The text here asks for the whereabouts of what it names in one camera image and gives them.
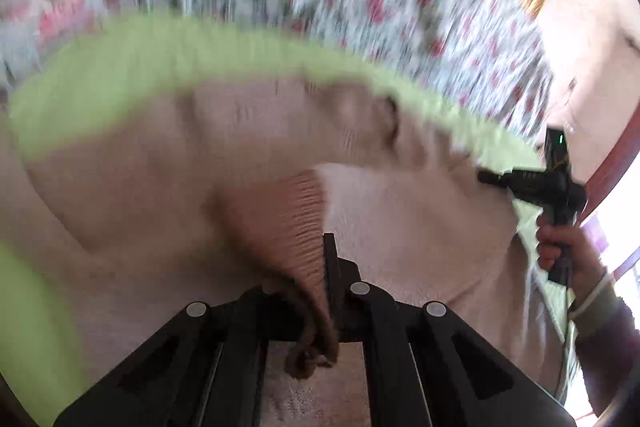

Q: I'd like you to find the person's right hand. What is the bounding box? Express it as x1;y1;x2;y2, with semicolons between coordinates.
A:
536;215;606;307

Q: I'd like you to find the purple sleeved right forearm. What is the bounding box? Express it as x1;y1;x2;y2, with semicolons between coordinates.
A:
568;273;639;416

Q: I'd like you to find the green bed sheet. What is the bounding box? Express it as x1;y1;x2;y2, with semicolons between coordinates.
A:
1;13;541;426

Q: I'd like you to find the beige knit sweater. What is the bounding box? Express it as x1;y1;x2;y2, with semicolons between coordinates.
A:
1;79;562;426

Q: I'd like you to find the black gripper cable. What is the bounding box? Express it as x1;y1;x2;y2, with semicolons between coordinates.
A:
552;283;576;403

